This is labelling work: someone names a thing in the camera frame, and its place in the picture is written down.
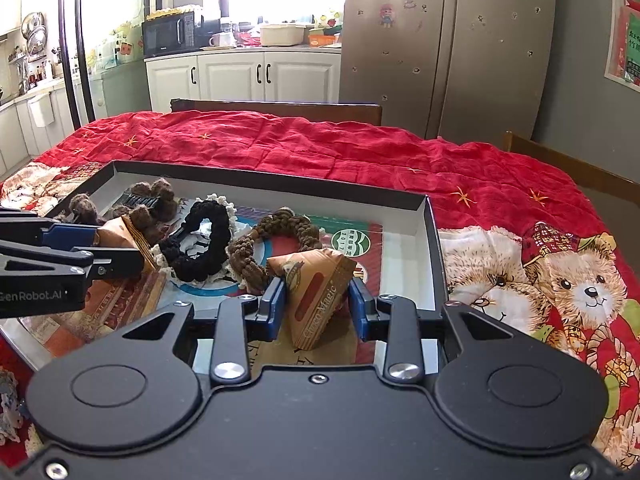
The dark wooden chair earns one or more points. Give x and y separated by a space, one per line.
575 160

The red printed blanket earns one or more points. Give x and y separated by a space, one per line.
350 150

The orange box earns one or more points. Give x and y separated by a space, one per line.
324 38

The brown crochet hair clip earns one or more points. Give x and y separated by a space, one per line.
155 205

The white hanging bin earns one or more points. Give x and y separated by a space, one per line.
41 110

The brown crochet scrunchie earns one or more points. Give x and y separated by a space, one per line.
250 266

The white plastic container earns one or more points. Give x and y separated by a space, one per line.
282 34

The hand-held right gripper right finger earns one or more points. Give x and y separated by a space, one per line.
361 310

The black cardboard box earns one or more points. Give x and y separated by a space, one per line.
320 197

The black microwave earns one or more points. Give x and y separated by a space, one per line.
167 35

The silver refrigerator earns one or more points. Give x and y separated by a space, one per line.
440 45

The steel pot lids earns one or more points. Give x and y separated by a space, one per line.
32 32

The white mug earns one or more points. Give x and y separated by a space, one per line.
220 40

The green wall poster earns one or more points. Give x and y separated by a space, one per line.
627 45

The white kitchen cabinet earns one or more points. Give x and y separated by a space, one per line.
235 77

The black sliding door frame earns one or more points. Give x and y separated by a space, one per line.
75 45

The brown pyramid snack packet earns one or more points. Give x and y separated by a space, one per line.
125 241
315 300

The black scrunchie with white lace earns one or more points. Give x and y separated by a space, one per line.
200 262

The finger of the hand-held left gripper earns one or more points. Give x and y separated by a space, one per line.
120 261
70 236

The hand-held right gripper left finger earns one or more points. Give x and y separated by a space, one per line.
272 307

